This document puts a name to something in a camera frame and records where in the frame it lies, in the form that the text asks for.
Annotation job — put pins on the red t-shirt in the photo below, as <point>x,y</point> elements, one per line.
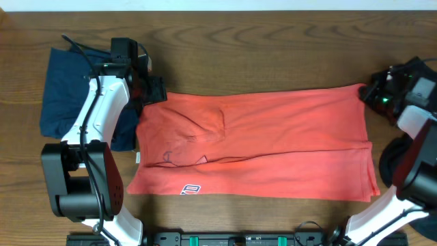
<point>309,144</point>

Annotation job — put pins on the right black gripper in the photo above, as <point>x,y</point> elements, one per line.
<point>370,94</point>

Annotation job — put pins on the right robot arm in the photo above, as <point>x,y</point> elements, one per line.
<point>393,210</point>

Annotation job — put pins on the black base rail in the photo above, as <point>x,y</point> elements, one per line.
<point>310,237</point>

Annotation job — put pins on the black garment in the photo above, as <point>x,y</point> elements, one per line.
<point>394,166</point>

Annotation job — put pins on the folded navy blue pants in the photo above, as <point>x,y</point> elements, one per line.
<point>65,90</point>

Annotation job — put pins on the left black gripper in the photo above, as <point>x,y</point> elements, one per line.
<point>156,90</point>

